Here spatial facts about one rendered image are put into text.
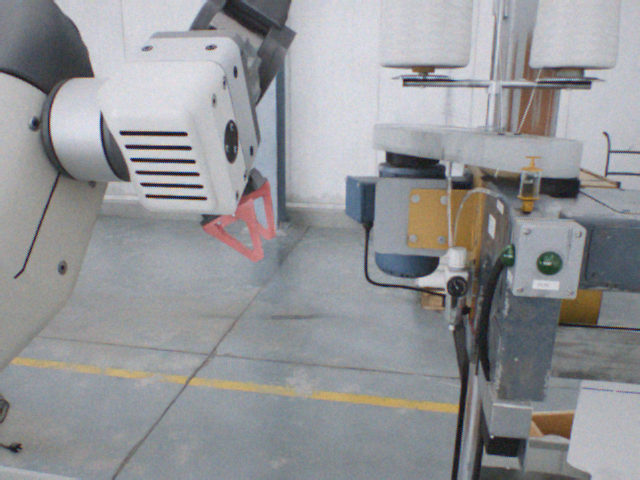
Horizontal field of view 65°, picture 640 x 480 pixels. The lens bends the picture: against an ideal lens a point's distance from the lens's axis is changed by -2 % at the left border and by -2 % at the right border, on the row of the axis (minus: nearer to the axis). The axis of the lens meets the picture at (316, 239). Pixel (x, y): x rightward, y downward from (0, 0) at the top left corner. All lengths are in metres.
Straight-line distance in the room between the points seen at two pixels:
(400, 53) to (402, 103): 4.90
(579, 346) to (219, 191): 0.70
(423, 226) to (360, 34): 4.92
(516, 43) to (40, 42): 0.92
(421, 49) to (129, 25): 5.94
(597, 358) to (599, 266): 0.27
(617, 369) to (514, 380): 0.26
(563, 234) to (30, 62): 0.57
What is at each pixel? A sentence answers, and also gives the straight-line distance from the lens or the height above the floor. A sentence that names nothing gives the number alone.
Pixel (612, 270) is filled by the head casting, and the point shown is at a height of 1.26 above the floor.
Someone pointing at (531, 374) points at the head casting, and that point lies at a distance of 0.78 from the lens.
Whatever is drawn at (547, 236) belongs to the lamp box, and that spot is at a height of 1.32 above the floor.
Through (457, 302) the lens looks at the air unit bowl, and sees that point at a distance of 0.94.
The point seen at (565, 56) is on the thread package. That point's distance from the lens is 0.98.
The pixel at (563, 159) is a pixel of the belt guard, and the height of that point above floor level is 1.39.
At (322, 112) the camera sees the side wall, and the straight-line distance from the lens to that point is 5.91.
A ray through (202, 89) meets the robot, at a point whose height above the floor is 1.48.
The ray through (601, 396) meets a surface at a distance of 1.02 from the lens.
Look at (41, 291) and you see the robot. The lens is 0.49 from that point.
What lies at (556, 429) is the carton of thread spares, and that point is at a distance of 2.44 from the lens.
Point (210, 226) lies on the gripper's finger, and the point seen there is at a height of 1.32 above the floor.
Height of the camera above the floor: 1.47
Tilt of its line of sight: 15 degrees down
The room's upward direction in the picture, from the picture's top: straight up
